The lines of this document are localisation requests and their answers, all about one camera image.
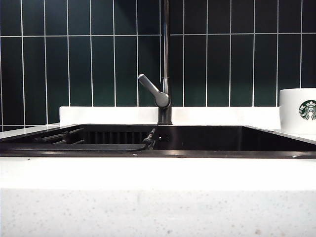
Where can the black sink drain rack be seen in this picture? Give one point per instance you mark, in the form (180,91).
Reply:
(74,146)

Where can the white mug with green logo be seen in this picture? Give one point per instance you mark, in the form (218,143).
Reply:
(288,116)

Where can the grey metal faucet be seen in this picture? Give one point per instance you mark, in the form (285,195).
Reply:
(165,49)

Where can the black kitchen sink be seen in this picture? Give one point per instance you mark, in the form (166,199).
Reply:
(209,140)

